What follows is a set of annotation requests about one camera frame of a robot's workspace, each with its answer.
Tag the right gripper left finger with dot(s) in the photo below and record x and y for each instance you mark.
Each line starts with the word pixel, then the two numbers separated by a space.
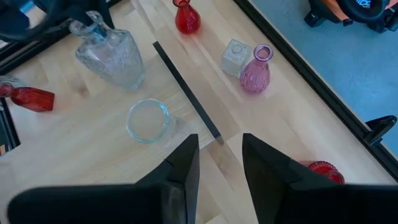
pixel 124 205

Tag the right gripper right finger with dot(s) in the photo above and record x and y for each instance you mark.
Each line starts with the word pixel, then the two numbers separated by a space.
pixel 311 205

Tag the red ribbed cylinder glass vase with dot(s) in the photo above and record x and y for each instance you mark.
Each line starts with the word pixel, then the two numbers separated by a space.
pixel 326 172

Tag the clear crackle glass decanter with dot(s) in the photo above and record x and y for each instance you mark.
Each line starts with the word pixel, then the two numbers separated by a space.
pixel 115 62

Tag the clear wide-mouth glass vase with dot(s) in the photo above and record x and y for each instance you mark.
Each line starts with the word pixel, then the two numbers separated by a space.
pixel 147 121

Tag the round red glass vase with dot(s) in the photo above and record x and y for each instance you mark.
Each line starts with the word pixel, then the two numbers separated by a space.
pixel 186 20

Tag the small clear glass vase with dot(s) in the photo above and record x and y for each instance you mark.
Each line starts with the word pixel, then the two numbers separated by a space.
pixel 9 81

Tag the red pleated glass vase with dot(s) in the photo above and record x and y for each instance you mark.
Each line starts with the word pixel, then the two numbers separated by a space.
pixel 31 99

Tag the tall pink ribbed glass vase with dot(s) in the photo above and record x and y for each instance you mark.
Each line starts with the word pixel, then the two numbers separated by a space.
pixel 255 76

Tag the small clear square glass bottle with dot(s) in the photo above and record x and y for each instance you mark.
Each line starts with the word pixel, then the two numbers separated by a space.
pixel 234 59

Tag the black aluminium table frame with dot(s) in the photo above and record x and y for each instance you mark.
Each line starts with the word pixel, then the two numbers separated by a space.
pixel 311 76

